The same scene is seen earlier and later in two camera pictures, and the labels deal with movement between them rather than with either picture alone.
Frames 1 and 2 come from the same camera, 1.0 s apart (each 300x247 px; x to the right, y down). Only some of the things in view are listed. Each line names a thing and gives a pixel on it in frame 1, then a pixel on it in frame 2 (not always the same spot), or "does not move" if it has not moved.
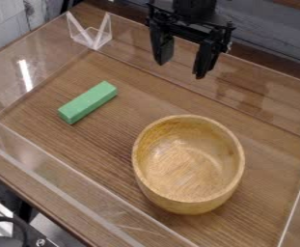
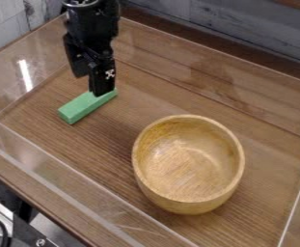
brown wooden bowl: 188,159 does not move
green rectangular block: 101,93 does not move
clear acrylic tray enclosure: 73,91 does not move
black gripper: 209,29 -> 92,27
